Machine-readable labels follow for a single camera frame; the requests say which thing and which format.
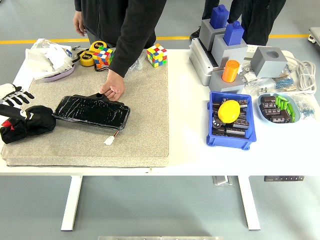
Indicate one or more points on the blue bottle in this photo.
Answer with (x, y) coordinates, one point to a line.
(219, 16)
(233, 32)

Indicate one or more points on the white table leg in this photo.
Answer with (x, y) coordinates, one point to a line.
(248, 205)
(71, 205)

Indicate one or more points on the metal bracket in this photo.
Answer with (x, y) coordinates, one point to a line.
(222, 180)

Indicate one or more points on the orange cylinder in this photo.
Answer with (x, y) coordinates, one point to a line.
(231, 70)

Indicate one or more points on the white cart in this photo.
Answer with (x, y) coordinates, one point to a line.
(315, 35)

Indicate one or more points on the person's right hand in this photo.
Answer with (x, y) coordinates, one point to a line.
(78, 23)

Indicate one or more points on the purple tray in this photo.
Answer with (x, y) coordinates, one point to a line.
(62, 75)

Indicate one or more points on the black table control panel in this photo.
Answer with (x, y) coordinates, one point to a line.
(283, 178)

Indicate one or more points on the yellow lemon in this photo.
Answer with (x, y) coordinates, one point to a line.
(228, 111)

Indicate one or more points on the yellow tape measure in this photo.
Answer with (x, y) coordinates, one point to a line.
(97, 46)
(86, 58)

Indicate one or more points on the person's left forearm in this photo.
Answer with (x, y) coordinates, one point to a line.
(125, 57)

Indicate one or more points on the green battery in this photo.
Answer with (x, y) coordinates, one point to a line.
(278, 101)
(282, 104)
(290, 108)
(293, 116)

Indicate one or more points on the person's left hand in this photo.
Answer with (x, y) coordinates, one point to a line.
(115, 86)

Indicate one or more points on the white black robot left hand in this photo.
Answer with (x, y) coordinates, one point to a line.
(15, 96)

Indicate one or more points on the blue plastic bin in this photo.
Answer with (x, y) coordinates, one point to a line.
(227, 143)

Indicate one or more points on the black rag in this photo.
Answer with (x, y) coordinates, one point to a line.
(37, 126)

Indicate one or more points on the clear bag of small parts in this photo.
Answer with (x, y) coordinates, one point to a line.
(257, 83)

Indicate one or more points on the colourful puzzle cube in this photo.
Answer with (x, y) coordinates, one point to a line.
(157, 55)
(103, 57)

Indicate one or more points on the grey block with round hole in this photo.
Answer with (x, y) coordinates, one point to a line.
(265, 63)

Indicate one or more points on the light blue dish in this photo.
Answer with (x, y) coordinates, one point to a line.
(298, 110)

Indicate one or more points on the small clear plastic bag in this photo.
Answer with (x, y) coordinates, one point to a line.
(137, 63)

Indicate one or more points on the bag of blue resistors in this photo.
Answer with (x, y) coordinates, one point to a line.
(285, 83)
(307, 110)

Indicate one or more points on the person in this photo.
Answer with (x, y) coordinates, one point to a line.
(112, 20)
(260, 20)

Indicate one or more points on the grey-brown mat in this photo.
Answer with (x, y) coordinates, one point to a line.
(140, 112)

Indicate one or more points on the small metal tool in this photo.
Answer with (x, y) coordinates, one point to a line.
(76, 48)

